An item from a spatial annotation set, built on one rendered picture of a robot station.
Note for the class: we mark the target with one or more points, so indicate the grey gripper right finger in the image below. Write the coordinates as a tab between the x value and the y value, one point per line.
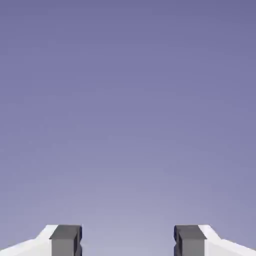
193	243

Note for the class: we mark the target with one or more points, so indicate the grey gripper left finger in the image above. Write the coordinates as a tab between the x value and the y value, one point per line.
62	243

